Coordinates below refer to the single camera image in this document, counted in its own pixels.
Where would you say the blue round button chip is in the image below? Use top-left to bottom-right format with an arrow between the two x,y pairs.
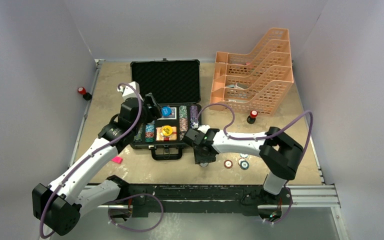
161,106 -> 172,117

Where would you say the yellow round button chip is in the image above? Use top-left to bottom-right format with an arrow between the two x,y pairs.
161,125 -> 174,137

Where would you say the red poker chip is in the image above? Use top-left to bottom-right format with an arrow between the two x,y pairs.
223,159 -> 233,169

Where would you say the red gold card deck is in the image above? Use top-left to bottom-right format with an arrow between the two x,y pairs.
155,125 -> 178,142

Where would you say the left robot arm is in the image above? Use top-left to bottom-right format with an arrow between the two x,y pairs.
32,92 -> 162,239

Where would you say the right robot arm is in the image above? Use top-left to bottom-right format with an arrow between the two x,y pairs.
183,125 -> 305,204

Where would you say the black poker set case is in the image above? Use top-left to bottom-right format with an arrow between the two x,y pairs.
130,59 -> 202,161

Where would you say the teal poker chip right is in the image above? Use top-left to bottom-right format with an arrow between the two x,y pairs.
238,159 -> 250,170

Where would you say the red black stamp on table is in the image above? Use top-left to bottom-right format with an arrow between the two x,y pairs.
246,110 -> 258,124

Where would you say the pink highlighter marker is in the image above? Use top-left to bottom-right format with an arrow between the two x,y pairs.
111,156 -> 123,164

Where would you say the red emergency button left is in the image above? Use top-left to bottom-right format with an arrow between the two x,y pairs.
77,87 -> 93,101

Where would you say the orange plastic file tray rack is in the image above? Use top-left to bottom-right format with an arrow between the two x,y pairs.
209,27 -> 295,116

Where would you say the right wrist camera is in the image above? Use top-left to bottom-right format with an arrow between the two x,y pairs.
197,125 -> 211,134

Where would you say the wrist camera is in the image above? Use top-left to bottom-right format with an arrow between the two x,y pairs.
197,125 -> 211,134
117,81 -> 142,100

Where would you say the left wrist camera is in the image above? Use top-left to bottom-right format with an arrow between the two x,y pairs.
117,81 -> 142,100

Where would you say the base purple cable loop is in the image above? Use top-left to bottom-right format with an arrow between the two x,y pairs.
107,193 -> 165,233

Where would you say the black base frame rail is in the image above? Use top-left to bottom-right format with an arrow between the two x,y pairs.
115,183 -> 292,219

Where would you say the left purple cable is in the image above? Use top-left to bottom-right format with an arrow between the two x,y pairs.
38,82 -> 144,239

